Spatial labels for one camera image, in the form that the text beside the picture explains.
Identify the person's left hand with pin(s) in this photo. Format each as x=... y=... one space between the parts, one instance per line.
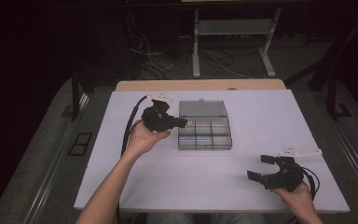
x=143 y=140

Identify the person's right hand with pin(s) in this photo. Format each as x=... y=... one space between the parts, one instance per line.
x=295 y=197

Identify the wooden table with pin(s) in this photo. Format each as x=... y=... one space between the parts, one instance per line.
x=180 y=85

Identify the black metal stand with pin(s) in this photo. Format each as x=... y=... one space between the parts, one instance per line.
x=332 y=96

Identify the aluminium floor rail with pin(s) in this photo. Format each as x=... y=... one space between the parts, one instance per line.
x=51 y=174
x=351 y=155

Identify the white metal stand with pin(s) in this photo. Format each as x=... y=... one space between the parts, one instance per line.
x=234 y=27

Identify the clear plastic compartment box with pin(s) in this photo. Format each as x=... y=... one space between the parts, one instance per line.
x=205 y=130

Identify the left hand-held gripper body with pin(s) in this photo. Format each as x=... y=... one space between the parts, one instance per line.
x=157 y=119

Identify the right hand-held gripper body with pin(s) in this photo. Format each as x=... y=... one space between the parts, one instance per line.
x=284 y=179

